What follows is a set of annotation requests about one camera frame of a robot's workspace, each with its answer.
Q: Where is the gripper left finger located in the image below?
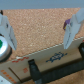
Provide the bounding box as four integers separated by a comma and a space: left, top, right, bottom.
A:
0, 9, 18, 52

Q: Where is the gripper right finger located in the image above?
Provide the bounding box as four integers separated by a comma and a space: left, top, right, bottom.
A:
63, 9, 84, 51

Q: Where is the black drawer handle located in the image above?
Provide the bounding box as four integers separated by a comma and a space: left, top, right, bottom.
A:
28, 44, 84, 84

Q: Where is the green button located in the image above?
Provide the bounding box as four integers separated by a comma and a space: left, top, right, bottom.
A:
0, 32, 12, 62

